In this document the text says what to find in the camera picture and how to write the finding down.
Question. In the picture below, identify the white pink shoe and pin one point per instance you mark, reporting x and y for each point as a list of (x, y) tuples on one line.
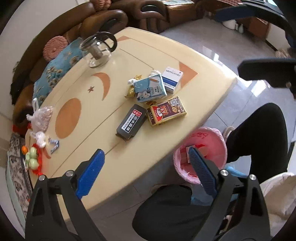
[(158, 188), (228, 132)]

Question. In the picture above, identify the teal floral cushion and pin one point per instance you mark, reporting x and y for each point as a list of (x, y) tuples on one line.
[(53, 71)]

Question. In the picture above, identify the beige slipper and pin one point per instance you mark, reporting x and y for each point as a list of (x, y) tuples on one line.
[(281, 53)]

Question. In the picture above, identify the gold candy wrapper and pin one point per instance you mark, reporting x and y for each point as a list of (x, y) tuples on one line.
[(130, 91)]

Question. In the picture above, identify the light blue tissue pack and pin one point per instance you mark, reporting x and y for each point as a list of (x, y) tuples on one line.
[(150, 89)]

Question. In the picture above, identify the dark cloth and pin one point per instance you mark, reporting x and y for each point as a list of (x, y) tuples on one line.
[(19, 83)]

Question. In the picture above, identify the glass teapot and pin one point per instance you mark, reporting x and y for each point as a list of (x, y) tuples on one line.
[(97, 55)]

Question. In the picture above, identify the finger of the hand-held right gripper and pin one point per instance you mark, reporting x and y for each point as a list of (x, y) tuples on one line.
[(268, 69), (254, 11)]

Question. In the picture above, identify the pink round cushion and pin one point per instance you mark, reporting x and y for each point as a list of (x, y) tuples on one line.
[(100, 3), (54, 47)]

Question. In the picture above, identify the white blue medicine box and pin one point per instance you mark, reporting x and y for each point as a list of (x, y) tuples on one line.
[(171, 77)]

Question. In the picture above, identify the small white device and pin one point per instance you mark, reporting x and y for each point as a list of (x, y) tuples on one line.
[(35, 103)]

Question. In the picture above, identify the small white plastic bag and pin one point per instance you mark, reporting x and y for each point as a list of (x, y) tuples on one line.
[(40, 138)]

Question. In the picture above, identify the red net of green fruit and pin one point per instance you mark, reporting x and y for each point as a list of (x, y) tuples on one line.
[(32, 157)]

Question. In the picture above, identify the brown wooden sofa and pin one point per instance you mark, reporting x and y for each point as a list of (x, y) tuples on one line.
[(97, 20)]

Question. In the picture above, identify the small orange fruit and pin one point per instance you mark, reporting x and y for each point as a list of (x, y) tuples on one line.
[(24, 150)]

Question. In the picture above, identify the crumpled white tissue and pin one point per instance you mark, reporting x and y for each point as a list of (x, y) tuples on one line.
[(133, 81)]

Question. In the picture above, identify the brown wooden cabinet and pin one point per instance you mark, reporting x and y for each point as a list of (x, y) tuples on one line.
[(256, 26)]

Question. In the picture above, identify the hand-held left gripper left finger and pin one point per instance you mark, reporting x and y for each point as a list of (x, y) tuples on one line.
[(90, 171)]

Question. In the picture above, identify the person's black trouser leg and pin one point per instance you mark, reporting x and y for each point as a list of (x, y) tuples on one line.
[(171, 213), (259, 139)]

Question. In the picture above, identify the blue white candy wrapper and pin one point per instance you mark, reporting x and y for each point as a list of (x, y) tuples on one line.
[(55, 147), (51, 141)]

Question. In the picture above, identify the pink trash bin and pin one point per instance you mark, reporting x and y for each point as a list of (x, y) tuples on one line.
[(212, 143)]

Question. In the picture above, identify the black rectangular box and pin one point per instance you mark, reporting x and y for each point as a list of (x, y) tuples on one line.
[(131, 121)]

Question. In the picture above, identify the brown leather armchair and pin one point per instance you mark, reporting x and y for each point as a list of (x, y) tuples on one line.
[(180, 14)]

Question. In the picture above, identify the clear plastic bag of nuts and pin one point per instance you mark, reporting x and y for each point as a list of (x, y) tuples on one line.
[(42, 117)]

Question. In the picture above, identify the black white patterned cloth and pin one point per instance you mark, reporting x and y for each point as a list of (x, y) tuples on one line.
[(16, 180)]

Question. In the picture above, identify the white garment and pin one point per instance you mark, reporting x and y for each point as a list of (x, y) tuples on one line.
[(277, 197)]

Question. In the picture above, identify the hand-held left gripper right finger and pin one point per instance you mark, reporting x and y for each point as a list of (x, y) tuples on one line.
[(203, 171)]

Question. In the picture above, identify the magazine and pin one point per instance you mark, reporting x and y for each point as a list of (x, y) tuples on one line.
[(178, 2)]

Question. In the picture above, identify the red gold card box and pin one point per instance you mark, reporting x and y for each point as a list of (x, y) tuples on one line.
[(165, 111)]

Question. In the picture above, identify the white container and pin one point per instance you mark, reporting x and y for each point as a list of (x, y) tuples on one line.
[(240, 28)]

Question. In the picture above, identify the white mug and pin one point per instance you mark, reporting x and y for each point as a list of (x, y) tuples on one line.
[(229, 24)]

